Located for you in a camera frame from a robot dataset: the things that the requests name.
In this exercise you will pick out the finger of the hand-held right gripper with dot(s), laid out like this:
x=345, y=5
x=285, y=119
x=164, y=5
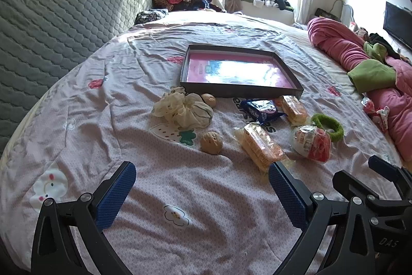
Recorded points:
x=384, y=167
x=352, y=184

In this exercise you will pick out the black television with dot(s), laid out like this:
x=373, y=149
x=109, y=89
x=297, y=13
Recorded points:
x=397, y=23

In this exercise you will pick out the red white candy wrapper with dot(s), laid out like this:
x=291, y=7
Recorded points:
x=376, y=112

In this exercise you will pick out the white red egg toy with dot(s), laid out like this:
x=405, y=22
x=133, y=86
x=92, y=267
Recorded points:
x=310, y=143

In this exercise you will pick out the walnut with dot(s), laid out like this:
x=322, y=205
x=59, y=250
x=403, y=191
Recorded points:
x=210, y=143
x=209, y=100

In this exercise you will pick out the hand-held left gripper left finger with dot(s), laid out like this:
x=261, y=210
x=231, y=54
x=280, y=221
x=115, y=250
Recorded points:
x=116, y=194

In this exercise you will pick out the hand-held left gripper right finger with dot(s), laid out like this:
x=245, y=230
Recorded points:
x=286, y=194

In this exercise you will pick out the green fuzzy scrunchie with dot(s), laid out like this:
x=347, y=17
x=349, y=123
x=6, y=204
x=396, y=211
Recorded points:
x=334, y=130

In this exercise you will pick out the shallow grey box tray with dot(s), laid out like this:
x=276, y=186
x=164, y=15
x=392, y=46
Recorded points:
x=199, y=68

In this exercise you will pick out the pink printed bedsheet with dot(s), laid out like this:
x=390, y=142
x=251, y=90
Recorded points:
x=128, y=85

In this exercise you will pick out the orange cracker packet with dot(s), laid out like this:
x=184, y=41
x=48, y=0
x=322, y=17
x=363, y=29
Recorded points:
x=293, y=109
x=260, y=146

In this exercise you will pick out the green cloth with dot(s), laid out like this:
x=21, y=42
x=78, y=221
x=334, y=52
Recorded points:
x=373, y=75

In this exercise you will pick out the cream sheer scrunchie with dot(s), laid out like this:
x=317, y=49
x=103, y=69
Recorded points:
x=180, y=110

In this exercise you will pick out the grey quilted headboard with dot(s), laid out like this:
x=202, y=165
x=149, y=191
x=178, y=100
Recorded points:
x=58, y=30

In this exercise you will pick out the dark floral cloth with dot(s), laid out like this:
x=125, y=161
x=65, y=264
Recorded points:
x=149, y=17

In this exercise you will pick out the pink quilt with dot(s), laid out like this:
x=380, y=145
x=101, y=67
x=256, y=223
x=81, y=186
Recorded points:
x=338, y=43

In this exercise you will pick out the dark clothes heap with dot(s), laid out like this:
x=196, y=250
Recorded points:
x=383, y=43

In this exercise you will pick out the blue cookie packet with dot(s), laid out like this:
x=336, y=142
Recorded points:
x=262, y=110

